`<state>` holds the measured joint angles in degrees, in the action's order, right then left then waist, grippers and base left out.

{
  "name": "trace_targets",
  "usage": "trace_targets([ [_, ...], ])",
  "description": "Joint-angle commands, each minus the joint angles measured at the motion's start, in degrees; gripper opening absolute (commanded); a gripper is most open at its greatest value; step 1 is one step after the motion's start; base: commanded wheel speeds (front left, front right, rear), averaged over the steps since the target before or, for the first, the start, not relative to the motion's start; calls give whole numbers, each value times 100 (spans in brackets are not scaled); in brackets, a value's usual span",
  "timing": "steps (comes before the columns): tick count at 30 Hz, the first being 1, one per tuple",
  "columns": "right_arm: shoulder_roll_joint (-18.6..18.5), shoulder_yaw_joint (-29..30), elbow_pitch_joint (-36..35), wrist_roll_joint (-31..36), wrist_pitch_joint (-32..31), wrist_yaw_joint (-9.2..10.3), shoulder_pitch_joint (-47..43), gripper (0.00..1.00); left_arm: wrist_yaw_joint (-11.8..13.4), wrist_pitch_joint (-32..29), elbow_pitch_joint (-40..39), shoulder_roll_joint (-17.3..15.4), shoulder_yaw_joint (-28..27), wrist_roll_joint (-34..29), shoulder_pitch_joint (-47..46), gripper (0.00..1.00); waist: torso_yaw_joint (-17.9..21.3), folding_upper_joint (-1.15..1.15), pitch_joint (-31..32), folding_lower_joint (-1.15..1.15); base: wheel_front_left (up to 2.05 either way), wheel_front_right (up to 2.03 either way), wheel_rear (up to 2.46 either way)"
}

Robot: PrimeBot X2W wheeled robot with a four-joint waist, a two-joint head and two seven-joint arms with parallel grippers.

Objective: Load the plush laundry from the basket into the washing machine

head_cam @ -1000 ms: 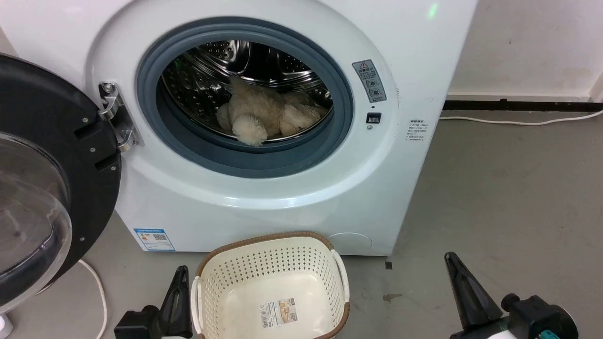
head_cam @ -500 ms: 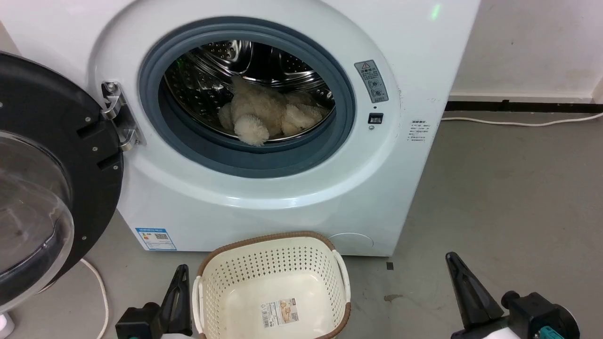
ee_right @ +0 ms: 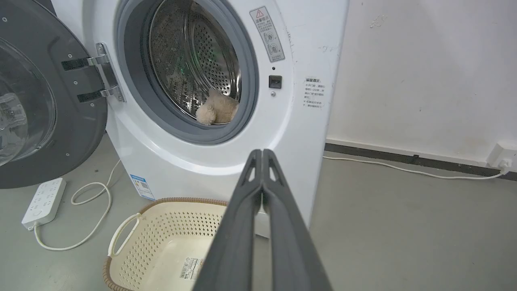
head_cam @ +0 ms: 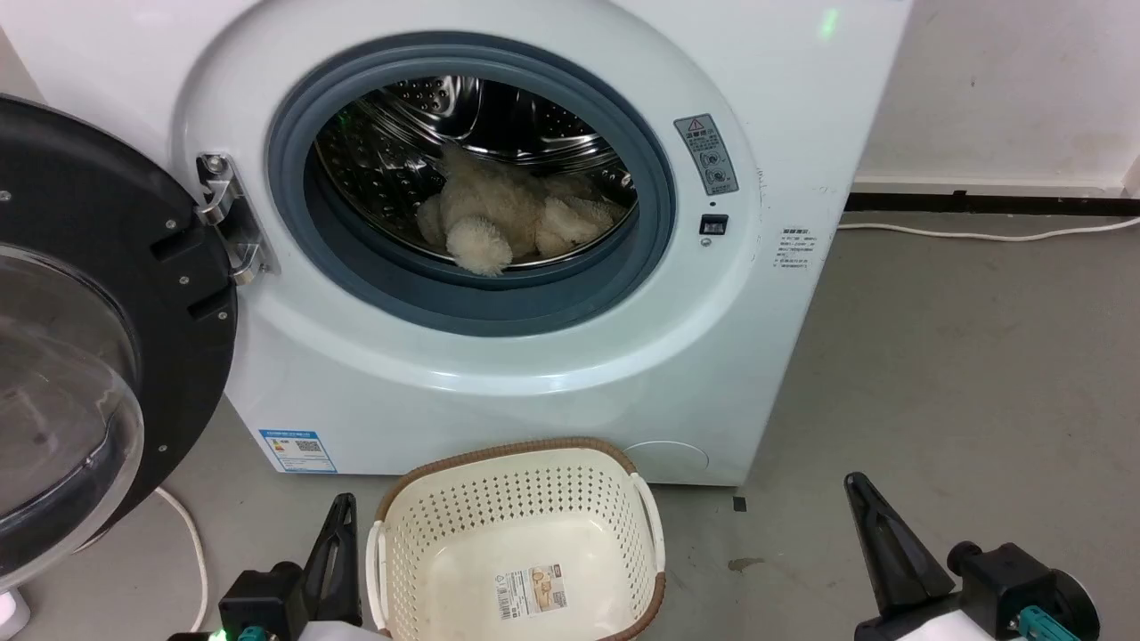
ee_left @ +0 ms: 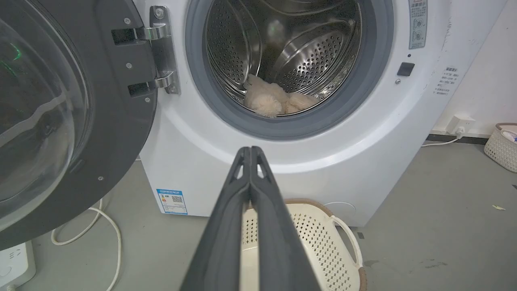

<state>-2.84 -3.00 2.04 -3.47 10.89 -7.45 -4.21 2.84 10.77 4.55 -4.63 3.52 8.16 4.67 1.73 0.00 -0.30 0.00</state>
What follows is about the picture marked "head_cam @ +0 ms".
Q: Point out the grey warning sticker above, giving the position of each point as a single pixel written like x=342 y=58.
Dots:
x=707 y=153

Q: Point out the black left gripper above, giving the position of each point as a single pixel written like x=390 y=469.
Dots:
x=263 y=605

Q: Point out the black baseboard strip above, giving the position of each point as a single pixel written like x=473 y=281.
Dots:
x=997 y=203

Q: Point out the cream perforated laundry basket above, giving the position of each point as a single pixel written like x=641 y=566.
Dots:
x=463 y=579

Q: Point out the white plug box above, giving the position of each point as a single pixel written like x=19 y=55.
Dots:
x=11 y=616

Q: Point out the blue energy label sticker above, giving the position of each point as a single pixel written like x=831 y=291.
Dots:
x=298 y=450

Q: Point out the product label sticker in basket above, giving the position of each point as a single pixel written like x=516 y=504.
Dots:
x=532 y=591

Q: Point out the white front-load washing machine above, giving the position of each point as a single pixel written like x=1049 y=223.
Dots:
x=552 y=374

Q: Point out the metal door hinge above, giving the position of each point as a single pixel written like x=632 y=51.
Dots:
x=233 y=223

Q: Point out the round filter cover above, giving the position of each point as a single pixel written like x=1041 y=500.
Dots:
x=666 y=461

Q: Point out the grey rubber door seal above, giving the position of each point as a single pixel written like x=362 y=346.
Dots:
x=463 y=294

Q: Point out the steel washer drum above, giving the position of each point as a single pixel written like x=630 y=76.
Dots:
x=534 y=120

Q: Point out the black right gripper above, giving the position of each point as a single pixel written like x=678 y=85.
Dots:
x=1015 y=592

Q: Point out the black door latch socket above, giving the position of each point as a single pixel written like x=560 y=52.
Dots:
x=713 y=224

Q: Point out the black washer door with glass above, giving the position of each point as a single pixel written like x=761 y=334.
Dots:
x=98 y=223

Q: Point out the cream plush toy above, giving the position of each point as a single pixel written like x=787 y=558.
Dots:
x=499 y=209

